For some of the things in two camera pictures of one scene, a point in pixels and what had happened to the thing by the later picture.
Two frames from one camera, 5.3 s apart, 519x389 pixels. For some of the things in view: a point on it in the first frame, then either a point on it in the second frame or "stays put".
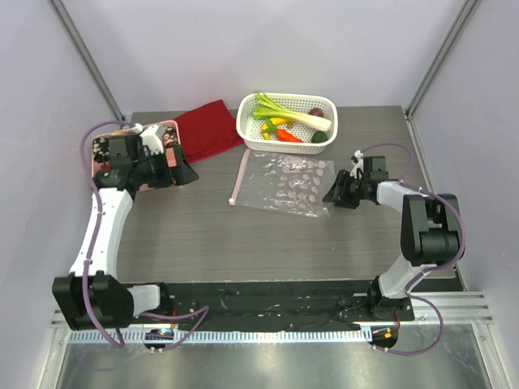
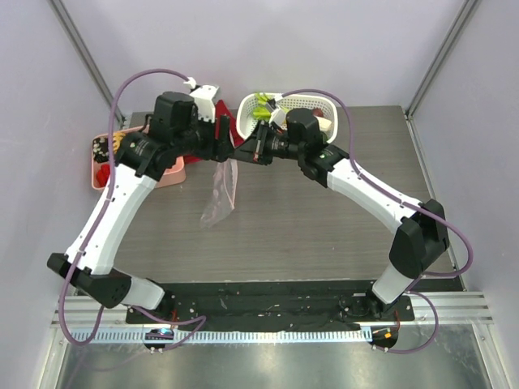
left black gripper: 183,173 to 215,148
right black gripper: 347,189 to 262,142
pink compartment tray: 100,149 stays put
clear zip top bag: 285,182 to 223,196
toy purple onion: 316,111 stays put
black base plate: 265,305 stays put
